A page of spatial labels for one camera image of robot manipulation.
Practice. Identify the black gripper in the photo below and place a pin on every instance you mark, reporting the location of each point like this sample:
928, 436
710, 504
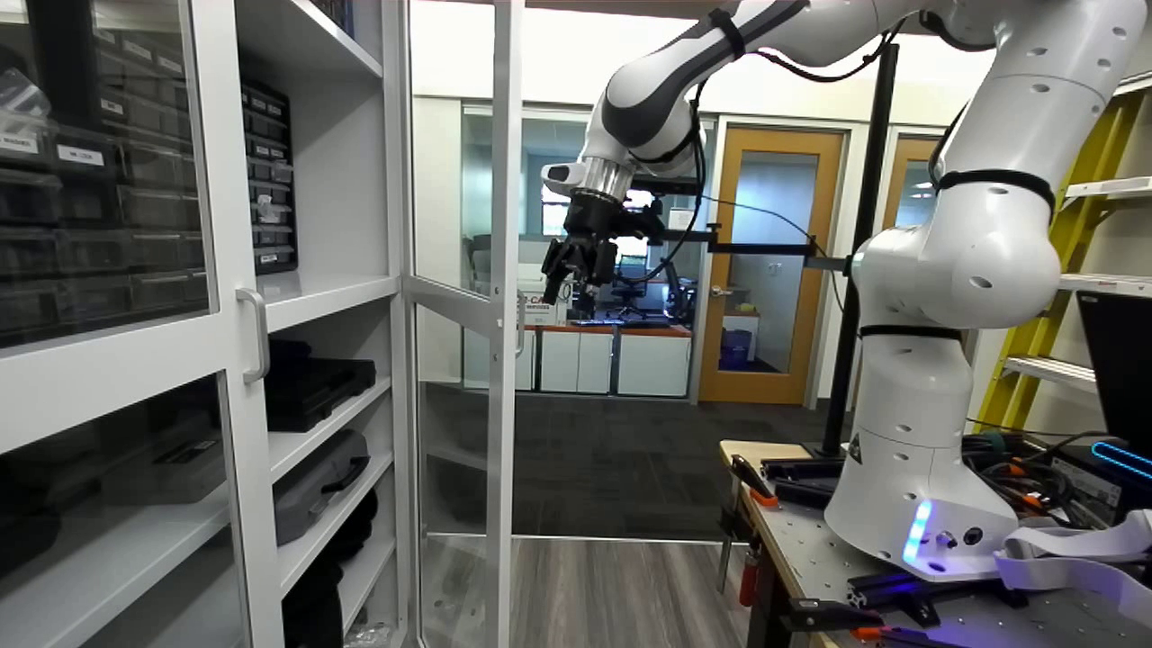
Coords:
594, 230

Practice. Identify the white glass cabinet door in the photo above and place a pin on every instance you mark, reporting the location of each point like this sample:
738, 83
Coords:
504, 360
246, 504

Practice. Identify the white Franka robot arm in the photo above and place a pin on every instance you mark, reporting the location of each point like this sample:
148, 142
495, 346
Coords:
939, 454

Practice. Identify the orange framed glass door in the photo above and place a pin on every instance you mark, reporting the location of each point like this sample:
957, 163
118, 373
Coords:
714, 300

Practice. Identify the brown framed glass door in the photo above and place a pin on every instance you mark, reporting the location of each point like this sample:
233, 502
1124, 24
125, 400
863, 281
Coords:
894, 180

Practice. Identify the dark blue machine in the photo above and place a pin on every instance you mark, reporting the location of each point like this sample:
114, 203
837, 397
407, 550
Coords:
659, 300

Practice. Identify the white cabinet with red top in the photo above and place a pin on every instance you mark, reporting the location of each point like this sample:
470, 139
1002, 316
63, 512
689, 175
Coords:
478, 360
653, 360
579, 360

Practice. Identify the blue bin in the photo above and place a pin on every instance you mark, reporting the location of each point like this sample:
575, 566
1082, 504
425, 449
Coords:
738, 346

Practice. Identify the white shelf cabinet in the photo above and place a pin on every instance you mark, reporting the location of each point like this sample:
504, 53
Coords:
324, 295

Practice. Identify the black hard case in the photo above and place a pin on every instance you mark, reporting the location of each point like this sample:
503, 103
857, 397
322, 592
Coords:
306, 384

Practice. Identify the black clamp with orange grip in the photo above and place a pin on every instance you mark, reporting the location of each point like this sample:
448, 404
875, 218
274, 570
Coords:
798, 487

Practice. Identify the black parts drawer organizer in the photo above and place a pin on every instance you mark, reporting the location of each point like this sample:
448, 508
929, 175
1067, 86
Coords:
110, 218
273, 180

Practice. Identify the dark grey soft bag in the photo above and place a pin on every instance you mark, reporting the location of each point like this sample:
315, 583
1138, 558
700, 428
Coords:
318, 487

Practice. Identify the robot workbench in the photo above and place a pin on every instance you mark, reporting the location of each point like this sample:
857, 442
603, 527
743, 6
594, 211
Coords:
798, 552

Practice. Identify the black bag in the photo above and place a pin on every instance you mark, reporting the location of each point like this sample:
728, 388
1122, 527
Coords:
312, 598

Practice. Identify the black table clamp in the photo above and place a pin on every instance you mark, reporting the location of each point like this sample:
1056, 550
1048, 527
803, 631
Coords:
882, 592

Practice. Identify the yellow ladder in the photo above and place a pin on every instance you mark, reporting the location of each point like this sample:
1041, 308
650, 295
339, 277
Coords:
1014, 391

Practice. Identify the black laptop with blue lights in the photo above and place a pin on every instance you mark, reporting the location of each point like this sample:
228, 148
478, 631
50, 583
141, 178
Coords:
1122, 360

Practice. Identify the black tool cases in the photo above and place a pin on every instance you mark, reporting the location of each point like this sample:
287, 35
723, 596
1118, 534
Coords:
72, 504

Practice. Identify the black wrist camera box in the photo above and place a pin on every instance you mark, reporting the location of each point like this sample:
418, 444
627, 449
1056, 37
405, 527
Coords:
641, 218

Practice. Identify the black camera stand pole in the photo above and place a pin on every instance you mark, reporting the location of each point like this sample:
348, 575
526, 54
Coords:
870, 180

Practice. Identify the white plastic bracket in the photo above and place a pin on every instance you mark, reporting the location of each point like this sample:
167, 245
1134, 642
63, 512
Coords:
1082, 541

